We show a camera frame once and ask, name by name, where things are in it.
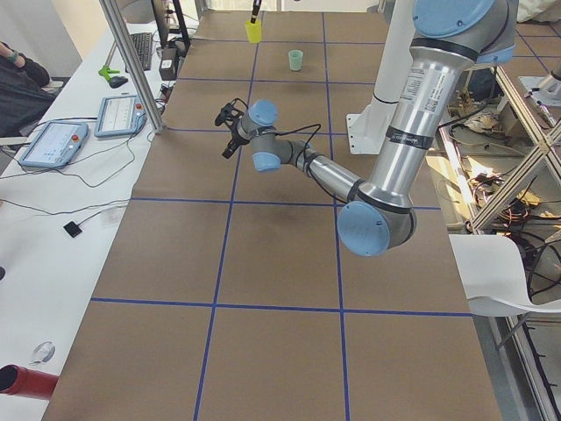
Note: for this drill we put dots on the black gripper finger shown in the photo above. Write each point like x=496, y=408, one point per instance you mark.
x=256, y=4

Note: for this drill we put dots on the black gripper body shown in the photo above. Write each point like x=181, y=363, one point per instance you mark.
x=235, y=140

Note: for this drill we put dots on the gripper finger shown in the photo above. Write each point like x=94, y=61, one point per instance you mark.
x=229, y=150

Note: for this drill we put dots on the yellow cup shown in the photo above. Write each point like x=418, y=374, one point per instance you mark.
x=253, y=31

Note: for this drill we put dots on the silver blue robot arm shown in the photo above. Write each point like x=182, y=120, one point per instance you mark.
x=449, y=37

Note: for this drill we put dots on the green cup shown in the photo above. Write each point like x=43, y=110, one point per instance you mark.
x=295, y=60

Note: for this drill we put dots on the black box white label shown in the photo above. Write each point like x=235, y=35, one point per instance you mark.
x=168, y=64

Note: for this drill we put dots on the far blue teach pendant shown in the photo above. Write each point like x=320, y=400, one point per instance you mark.
x=120, y=115

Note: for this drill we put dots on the blue teach pendant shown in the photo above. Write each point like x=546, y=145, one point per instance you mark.
x=57, y=143
x=120, y=115

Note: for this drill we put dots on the black keyboard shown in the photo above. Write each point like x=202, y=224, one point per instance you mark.
x=143, y=46

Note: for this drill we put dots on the brown paper table cover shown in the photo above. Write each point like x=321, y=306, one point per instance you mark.
x=227, y=294

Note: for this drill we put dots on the near blue teach pendant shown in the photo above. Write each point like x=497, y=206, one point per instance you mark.
x=57, y=143

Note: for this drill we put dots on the small black square pad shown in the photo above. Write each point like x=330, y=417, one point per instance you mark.
x=72, y=229

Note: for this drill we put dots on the white chair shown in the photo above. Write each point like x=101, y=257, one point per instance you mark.
x=493, y=277

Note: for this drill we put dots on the red cylinder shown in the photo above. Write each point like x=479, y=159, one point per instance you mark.
x=26, y=382

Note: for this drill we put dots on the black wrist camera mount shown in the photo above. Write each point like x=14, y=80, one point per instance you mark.
x=229, y=115

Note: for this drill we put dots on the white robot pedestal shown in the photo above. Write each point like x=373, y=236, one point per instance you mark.
x=366, y=130

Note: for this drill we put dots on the aluminium frame post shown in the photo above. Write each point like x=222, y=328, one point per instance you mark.
x=126, y=48

